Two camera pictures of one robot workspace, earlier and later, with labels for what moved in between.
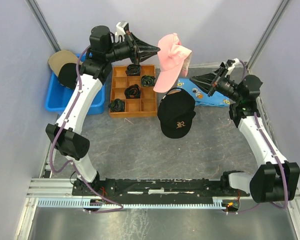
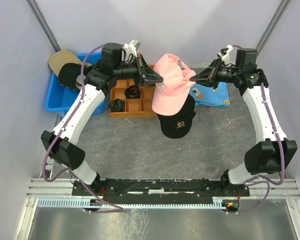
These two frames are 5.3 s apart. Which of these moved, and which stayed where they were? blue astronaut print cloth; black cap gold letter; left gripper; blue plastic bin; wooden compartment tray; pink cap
Moved: left gripper; pink cap
Stayed: wooden compartment tray; blue plastic bin; black cap gold letter; blue astronaut print cloth
